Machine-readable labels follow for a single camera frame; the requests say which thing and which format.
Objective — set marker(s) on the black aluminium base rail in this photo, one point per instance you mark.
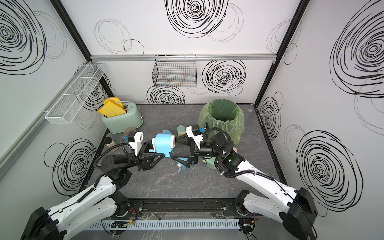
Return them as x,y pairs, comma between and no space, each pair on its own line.
229,207

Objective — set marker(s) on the grey slotted cable duct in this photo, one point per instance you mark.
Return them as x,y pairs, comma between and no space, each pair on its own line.
194,224

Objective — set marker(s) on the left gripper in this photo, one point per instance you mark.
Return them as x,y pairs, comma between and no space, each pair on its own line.
147,160

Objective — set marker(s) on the small black-capped bottle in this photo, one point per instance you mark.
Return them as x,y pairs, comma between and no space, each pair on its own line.
109,142

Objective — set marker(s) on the bin with green bag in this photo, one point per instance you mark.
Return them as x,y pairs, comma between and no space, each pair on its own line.
226,115

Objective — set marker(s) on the yellow toy toast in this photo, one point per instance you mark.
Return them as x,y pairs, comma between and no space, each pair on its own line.
112,107

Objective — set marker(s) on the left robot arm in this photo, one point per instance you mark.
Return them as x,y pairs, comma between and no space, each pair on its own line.
99,201

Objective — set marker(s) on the yellow green pencil sharpener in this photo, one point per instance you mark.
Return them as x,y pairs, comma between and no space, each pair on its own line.
181,130

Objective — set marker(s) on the white mesh wall shelf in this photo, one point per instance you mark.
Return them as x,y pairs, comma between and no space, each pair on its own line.
75,95

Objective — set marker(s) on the black wire basket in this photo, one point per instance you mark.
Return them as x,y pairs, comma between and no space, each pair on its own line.
175,70

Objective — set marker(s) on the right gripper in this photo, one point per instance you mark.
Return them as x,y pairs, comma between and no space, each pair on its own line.
195,152

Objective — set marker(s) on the mint green toaster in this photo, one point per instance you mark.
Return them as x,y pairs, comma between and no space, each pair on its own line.
118,124

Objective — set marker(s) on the green cream pencil sharpener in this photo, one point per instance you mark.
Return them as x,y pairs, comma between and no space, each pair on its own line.
210,163

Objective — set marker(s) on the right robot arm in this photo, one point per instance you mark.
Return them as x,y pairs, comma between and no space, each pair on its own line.
294,209

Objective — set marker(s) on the blue sharpener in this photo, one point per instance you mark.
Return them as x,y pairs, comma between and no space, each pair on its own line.
167,132
164,144

